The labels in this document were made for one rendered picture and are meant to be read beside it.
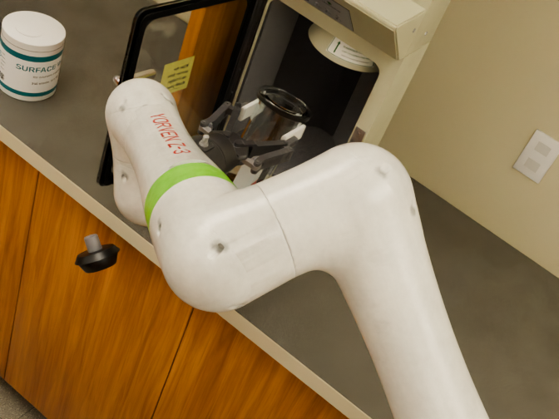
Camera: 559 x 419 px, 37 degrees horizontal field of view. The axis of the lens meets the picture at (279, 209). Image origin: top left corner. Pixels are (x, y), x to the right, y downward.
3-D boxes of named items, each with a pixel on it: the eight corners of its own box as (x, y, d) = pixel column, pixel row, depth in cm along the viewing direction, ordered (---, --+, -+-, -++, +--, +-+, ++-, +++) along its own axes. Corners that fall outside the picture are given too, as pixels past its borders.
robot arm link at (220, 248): (307, 303, 89) (278, 210, 83) (196, 352, 87) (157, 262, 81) (255, 224, 104) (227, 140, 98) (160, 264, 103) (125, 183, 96)
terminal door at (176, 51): (208, 145, 183) (262, -17, 158) (96, 189, 162) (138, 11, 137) (205, 142, 183) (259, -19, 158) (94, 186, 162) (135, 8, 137)
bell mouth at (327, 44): (337, 12, 175) (346, -11, 172) (406, 56, 170) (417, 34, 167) (291, 34, 162) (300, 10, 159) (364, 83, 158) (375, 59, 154)
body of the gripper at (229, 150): (230, 156, 139) (263, 137, 145) (193, 128, 141) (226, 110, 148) (219, 189, 144) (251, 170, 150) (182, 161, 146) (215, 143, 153)
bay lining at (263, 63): (284, 101, 200) (336, -31, 178) (372, 162, 193) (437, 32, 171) (223, 137, 182) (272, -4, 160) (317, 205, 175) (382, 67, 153)
